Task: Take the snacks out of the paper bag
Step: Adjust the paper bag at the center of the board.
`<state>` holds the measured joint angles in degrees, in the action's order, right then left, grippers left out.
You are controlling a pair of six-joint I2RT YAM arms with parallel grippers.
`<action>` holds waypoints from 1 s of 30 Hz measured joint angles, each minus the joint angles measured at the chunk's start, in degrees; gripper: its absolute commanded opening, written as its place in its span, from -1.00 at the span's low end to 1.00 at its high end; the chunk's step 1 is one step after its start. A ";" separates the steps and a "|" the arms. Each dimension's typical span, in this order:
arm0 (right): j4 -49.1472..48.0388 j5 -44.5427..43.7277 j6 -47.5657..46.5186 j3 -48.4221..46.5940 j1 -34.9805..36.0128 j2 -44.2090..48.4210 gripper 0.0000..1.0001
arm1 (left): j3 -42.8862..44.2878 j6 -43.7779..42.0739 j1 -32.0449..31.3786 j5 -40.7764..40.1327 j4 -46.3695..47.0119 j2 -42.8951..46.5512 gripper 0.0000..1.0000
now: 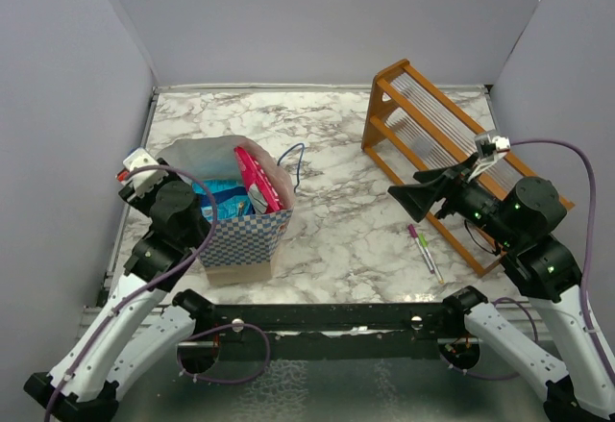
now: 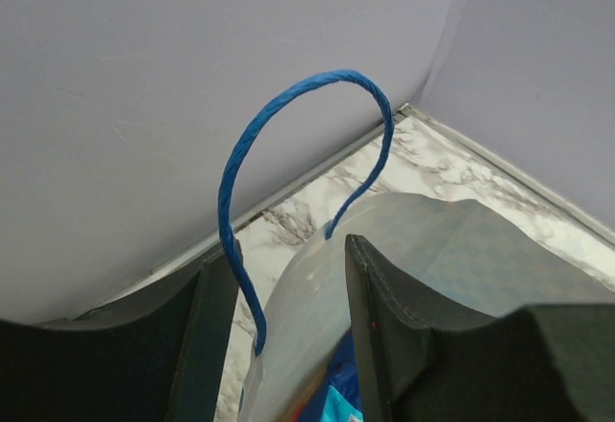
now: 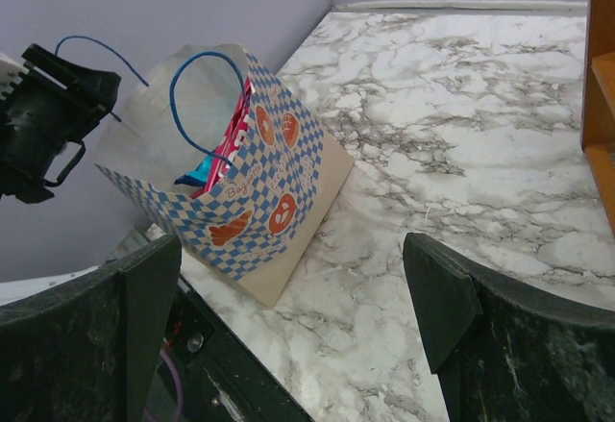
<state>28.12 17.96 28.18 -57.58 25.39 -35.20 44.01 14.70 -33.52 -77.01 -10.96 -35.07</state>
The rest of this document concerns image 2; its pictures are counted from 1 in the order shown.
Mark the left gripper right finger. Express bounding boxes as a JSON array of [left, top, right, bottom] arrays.
[[345, 235, 614, 421]]

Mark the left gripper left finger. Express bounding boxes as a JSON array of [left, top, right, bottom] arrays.
[[1, 246, 238, 421]]

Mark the blue checkered paper bag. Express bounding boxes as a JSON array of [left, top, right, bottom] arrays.
[[217, 69, 614, 421]]

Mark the blue snack bag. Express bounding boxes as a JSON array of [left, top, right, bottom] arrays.
[[292, 330, 363, 422]]

